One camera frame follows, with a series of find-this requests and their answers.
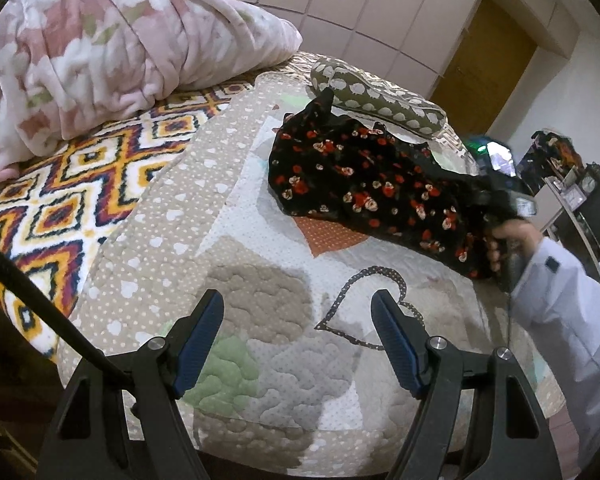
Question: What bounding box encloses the pink camouflage fleece blanket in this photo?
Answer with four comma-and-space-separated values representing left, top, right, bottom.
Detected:
0, 0, 303, 191

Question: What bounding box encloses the cluttered white shelf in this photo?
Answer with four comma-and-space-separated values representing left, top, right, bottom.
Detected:
540, 160, 600, 306

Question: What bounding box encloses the black floral dress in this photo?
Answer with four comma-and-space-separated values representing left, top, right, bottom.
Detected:
267, 87, 501, 281

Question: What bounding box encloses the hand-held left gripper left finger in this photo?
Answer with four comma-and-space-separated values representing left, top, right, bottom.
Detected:
37, 289, 226, 480

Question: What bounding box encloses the brown wooden door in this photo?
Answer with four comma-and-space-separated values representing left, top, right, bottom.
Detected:
429, 0, 538, 135

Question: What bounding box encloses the person's right hand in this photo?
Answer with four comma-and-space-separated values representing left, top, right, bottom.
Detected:
485, 220, 542, 281

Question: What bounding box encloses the diamond patterned bed sheet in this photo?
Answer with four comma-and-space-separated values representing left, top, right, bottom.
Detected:
0, 50, 301, 366

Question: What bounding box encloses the white panelled wardrobe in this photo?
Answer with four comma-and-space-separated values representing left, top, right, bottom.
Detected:
215, 0, 581, 106

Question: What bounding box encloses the beige patchwork heart quilt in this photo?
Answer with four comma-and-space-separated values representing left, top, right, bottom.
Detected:
55, 70, 571, 461

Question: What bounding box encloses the person's right forearm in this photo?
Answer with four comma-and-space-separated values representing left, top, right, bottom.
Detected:
507, 236, 600, 477

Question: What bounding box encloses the black cable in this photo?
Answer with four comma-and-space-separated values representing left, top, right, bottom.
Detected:
0, 237, 133, 388

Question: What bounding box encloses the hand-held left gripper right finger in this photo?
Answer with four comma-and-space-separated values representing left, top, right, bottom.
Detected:
370, 287, 564, 480

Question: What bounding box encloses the olive spotted pillow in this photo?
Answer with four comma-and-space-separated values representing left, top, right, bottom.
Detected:
310, 57, 448, 138

